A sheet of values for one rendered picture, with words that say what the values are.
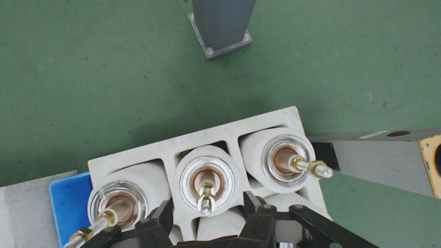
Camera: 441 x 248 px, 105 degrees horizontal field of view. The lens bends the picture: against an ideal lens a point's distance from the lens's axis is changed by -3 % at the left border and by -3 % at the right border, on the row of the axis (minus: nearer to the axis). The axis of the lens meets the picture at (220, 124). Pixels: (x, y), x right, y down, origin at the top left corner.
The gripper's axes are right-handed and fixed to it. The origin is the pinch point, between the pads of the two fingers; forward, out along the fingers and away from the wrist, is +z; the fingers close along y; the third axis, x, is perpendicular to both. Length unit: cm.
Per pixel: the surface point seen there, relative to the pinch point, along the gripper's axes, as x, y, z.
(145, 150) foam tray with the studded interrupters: 4.6, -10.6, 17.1
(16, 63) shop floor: 31, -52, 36
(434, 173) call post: -0.5, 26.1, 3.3
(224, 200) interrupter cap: -2.6, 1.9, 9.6
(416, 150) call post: 2.1, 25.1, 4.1
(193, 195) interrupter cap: -1.5, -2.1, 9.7
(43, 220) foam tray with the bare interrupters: -7.7, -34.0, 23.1
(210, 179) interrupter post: 0.8, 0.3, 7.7
